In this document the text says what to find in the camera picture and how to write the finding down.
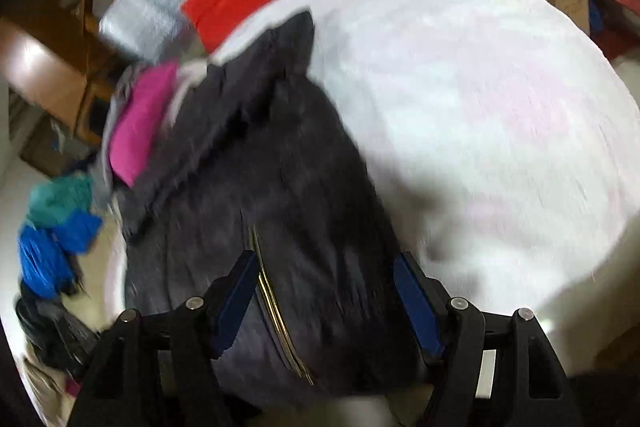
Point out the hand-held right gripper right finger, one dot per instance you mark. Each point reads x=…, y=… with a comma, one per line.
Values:
x=417, y=307

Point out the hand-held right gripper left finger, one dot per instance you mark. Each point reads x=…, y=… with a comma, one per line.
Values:
x=235, y=302

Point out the black quilted jacket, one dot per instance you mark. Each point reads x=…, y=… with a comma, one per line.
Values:
x=300, y=207

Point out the black shiny coat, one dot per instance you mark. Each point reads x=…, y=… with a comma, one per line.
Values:
x=50, y=332

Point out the pink pillow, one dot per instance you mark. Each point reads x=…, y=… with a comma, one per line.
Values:
x=140, y=127

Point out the blue jacket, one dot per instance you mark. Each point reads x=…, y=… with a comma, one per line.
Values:
x=40, y=257

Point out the teal jacket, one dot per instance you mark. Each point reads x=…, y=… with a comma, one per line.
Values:
x=60, y=199

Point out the white fleece blanket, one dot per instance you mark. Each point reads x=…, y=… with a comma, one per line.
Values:
x=475, y=107

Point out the wooden chair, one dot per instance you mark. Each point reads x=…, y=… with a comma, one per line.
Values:
x=45, y=77

